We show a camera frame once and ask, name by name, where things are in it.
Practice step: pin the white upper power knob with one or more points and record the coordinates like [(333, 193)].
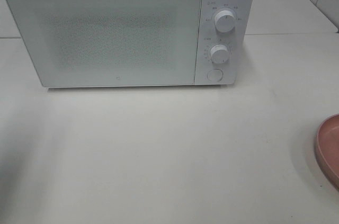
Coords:
[(224, 20)]

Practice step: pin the white timer knob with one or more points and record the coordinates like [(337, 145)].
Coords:
[(219, 54)]

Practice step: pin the pink round plate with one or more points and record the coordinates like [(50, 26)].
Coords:
[(326, 149)]

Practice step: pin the white microwave door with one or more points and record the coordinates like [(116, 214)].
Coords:
[(93, 43)]

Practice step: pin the round door release button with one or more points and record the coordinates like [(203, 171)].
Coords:
[(215, 75)]

